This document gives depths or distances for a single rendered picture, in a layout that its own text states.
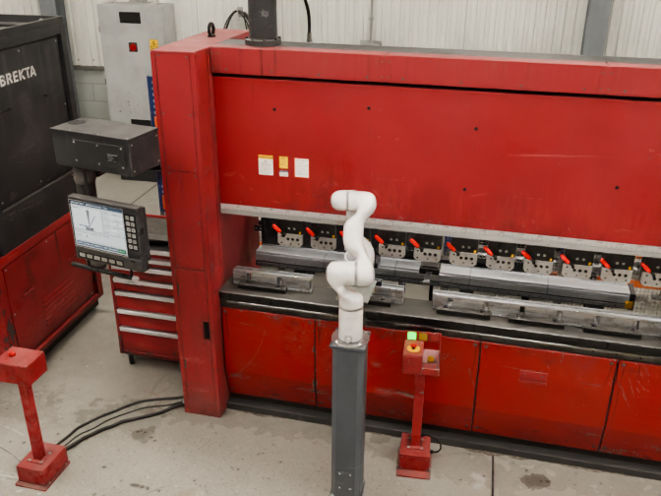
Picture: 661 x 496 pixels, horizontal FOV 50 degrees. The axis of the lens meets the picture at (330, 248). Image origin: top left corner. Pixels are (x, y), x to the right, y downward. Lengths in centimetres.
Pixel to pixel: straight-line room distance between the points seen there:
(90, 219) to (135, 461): 149
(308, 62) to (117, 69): 518
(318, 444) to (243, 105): 207
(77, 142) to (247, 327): 149
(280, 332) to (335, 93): 148
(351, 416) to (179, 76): 198
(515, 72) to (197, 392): 271
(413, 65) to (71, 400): 311
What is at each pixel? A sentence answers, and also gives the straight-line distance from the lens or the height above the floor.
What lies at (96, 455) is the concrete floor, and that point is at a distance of 466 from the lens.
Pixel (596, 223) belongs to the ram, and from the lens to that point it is 394.
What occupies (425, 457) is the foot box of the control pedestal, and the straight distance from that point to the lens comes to 430.
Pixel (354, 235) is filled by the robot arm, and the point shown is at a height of 152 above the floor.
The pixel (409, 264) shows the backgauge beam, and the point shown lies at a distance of 444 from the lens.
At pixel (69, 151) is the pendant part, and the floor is 184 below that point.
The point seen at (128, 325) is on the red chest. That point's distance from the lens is 516.
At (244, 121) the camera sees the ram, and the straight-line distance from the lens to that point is 403.
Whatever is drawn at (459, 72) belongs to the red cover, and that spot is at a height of 223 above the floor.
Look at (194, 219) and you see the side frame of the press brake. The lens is 411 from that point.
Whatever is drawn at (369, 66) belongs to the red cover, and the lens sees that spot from 375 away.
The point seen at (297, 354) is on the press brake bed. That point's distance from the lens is 441.
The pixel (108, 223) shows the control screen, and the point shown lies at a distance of 386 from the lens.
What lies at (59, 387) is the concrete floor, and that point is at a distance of 531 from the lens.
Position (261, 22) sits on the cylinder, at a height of 242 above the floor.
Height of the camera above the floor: 291
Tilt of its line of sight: 25 degrees down
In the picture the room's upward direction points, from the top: straight up
